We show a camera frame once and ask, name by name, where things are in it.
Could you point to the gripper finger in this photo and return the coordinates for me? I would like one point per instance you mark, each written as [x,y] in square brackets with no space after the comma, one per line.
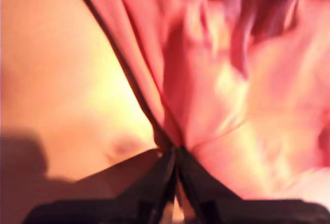
[149,182]
[201,188]

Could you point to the red underwear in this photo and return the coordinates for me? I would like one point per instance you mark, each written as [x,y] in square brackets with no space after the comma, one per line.
[219,66]

